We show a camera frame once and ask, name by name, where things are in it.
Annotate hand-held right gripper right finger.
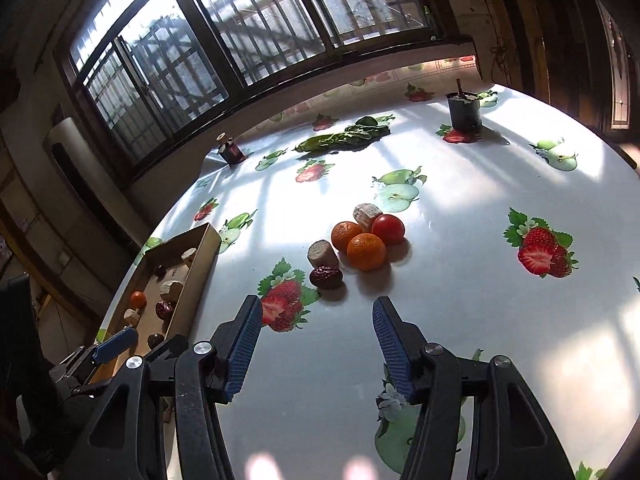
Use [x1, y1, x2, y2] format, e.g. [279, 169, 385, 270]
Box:
[371, 296, 576, 480]

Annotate wooden door with glass panels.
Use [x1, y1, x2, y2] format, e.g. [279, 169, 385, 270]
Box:
[590, 0, 636, 133]

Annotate dark jar with cork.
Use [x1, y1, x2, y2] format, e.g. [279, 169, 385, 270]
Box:
[217, 133, 247, 166]

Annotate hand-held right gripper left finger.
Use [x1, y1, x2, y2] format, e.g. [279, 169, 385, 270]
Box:
[62, 295, 264, 480]

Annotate white standing appliance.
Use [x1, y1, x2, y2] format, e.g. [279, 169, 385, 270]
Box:
[42, 117, 101, 221]

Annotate dark leafy greens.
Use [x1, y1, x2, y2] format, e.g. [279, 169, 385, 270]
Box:
[340, 116, 392, 148]

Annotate barred window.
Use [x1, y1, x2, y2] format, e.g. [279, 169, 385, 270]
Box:
[55, 0, 476, 181]

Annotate light green vegetable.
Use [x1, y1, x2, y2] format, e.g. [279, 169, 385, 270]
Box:
[293, 131, 351, 153]

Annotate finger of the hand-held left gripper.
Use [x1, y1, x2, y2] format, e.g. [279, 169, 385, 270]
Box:
[145, 332, 190, 361]
[90, 326, 140, 366]

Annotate red tomato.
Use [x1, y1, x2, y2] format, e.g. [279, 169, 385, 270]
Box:
[371, 214, 406, 246]

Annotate brown cardboard box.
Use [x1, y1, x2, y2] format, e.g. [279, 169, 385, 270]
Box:
[92, 222, 222, 386]

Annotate fruit-print tablecloth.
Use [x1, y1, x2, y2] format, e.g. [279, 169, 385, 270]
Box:
[95, 57, 640, 480]

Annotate black plant pot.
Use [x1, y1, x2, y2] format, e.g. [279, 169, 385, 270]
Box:
[446, 78, 483, 132]

